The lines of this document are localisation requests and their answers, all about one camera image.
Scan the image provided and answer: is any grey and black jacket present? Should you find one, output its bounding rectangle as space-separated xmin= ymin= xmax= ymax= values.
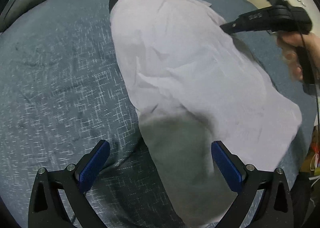
xmin=110 ymin=0 xmax=302 ymax=227

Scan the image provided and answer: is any person's right hand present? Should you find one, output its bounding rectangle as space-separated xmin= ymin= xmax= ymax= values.
xmin=276 ymin=32 xmax=320 ymax=82

